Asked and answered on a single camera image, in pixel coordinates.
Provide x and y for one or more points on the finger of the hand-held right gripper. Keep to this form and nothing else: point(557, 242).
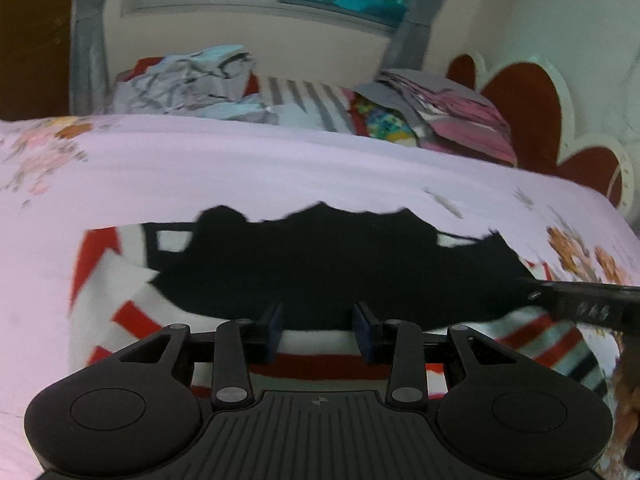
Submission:
point(575, 300)

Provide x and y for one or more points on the grey striped pillow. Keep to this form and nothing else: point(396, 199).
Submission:
point(310, 107)

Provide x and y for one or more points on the red cloth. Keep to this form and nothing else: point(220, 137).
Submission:
point(142, 67)

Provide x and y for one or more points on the pink floral bed sheet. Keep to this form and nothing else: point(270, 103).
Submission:
point(250, 160)

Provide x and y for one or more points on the red and white headboard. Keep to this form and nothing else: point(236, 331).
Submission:
point(530, 110)

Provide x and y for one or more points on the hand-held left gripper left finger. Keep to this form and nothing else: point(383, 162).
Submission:
point(275, 332)

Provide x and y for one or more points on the teal cloth on windowsill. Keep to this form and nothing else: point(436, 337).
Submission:
point(372, 8)

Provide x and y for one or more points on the pile of light grey clothes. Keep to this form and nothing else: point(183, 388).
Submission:
point(190, 85)

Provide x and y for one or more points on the stack of pink grey bedding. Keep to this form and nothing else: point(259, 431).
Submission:
point(460, 115)

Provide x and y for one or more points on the striped knit sweater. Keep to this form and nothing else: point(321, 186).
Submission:
point(350, 260)

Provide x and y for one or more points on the brown wooden door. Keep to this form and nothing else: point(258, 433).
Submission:
point(30, 35)

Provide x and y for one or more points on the colourful printed cloth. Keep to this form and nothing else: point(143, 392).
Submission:
point(387, 122)

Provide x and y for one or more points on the grey curtain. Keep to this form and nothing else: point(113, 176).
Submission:
point(92, 40)
point(407, 45)

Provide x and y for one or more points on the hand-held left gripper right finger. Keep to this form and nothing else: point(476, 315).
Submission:
point(363, 332)

